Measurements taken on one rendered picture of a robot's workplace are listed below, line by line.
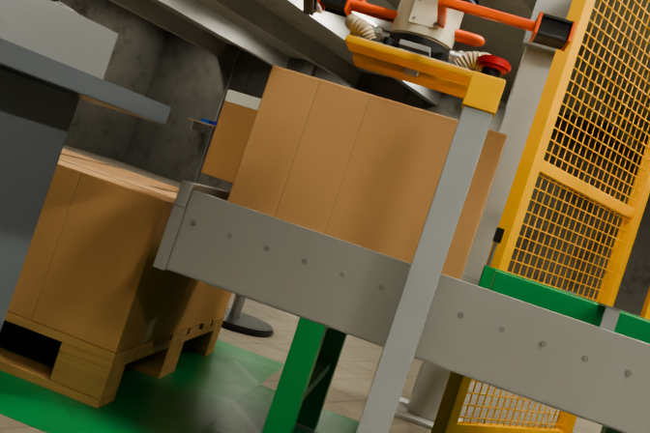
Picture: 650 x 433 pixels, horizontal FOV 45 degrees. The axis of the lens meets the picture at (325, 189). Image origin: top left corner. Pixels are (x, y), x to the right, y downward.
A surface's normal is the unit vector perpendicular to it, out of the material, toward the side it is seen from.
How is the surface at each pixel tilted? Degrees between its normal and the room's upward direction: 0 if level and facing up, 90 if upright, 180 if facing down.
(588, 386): 90
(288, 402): 90
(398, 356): 90
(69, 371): 90
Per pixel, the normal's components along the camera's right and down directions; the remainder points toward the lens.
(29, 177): 0.80, 0.26
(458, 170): -0.15, -0.07
